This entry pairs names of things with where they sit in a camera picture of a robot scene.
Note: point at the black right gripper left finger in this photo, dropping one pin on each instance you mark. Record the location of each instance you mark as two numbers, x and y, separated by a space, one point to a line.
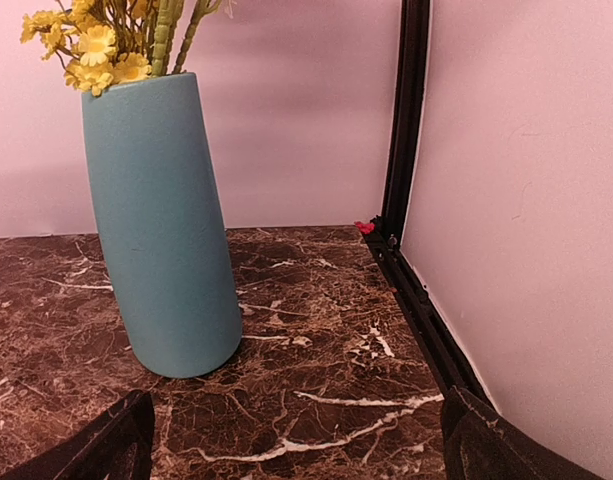
115 445

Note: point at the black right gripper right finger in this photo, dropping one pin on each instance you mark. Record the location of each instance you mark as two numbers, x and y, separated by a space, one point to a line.
480 444

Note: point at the blue ceramic vase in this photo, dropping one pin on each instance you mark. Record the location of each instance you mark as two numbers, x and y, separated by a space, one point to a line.
160 224

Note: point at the small red clip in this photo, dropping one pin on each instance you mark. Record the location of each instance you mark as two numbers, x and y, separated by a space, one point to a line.
365 228

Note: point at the yellow and pink flower bunch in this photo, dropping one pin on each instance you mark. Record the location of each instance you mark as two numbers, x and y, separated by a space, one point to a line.
104 43

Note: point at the black right frame post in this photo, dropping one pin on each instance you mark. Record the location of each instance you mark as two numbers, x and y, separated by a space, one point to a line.
447 361

